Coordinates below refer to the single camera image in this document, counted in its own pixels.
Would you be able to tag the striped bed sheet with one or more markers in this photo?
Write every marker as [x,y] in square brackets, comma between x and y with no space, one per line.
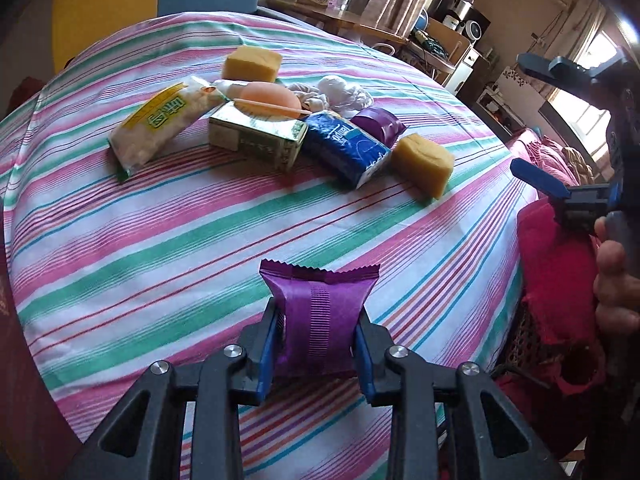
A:
[200,240]

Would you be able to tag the dark red cloth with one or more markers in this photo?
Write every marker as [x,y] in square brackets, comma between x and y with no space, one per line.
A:
[25,95]

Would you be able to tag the pink quilt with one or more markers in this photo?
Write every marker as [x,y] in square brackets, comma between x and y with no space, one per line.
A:
[540,155]

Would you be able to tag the black appliance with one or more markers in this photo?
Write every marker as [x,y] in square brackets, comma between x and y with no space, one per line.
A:
[460,10]

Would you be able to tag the green and white carton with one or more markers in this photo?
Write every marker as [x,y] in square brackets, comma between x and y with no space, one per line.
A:
[255,137]

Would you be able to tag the purple snack packet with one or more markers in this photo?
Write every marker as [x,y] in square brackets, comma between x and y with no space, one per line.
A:
[320,320]
[377,125]

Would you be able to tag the yellow panel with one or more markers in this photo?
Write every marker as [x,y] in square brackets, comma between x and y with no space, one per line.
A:
[105,10]

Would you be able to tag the person's right hand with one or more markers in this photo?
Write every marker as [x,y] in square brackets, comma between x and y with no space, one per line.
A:
[617,285]

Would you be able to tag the white cabinet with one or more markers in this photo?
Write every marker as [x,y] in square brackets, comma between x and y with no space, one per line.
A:
[457,60]

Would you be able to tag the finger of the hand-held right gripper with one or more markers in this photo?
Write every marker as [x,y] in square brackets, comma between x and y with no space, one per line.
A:
[535,62]
[535,175]

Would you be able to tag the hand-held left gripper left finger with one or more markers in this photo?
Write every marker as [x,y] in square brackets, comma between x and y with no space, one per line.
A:
[270,355]

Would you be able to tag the pink bottle with white cap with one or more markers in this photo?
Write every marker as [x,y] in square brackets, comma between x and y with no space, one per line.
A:
[267,95]

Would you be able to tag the yellow sponge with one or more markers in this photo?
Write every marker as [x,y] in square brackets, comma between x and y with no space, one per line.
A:
[422,162]
[250,62]

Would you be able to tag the blue tissue pack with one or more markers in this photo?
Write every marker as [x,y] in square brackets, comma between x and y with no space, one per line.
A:
[342,147]

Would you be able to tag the wooden desk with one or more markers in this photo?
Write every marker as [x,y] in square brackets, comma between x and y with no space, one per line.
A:
[340,20]

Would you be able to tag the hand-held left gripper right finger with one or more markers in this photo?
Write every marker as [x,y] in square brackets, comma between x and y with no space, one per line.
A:
[364,365]

